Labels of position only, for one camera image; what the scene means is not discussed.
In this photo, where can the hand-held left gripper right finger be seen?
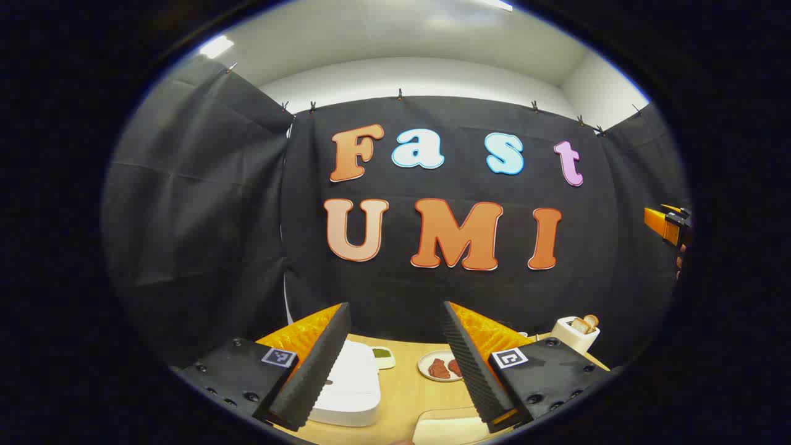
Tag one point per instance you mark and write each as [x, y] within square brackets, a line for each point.
[473, 371]

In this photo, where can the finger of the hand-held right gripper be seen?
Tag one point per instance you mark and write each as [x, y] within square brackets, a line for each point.
[656, 224]

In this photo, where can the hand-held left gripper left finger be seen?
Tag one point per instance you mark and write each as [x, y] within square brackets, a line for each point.
[315, 371]

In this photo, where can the white rice cooker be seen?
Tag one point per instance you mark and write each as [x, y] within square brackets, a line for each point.
[349, 389]

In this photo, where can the clear plastic rice container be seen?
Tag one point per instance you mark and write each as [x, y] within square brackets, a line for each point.
[451, 428]

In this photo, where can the red meat piece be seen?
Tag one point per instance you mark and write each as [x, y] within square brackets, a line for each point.
[455, 367]
[439, 369]

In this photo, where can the white round plate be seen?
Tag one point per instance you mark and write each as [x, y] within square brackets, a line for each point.
[426, 364]

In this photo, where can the white divided seasoning dish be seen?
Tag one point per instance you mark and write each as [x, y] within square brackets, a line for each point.
[383, 356]

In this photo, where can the white toaster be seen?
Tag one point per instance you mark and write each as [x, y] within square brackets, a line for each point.
[571, 339]

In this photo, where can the toast bread slice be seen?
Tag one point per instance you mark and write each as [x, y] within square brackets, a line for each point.
[581, 324]
[592, 320]

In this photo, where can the black backdrop cloth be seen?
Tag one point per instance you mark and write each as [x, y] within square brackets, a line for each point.
[247, 216]

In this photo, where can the ceiling light panel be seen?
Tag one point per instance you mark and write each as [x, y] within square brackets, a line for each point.
[216, 46]
[497, 4]

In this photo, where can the row of black cloth clips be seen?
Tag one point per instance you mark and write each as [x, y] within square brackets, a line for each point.
[400, 94]

